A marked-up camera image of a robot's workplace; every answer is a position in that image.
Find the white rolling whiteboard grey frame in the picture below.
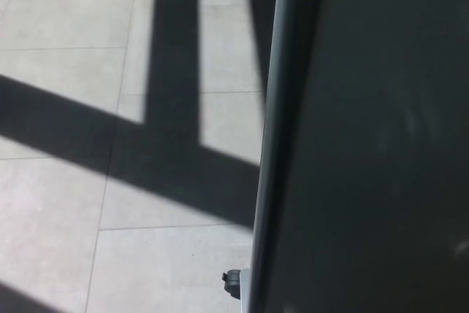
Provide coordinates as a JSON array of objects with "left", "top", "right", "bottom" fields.
[{"left": 245, "top": 0, "right": 469, "bottom": 313}]

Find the grey caster wheel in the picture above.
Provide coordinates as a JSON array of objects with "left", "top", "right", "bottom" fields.
[{"left": 221, "top": 269, "right": 243, "bottom": 298}]

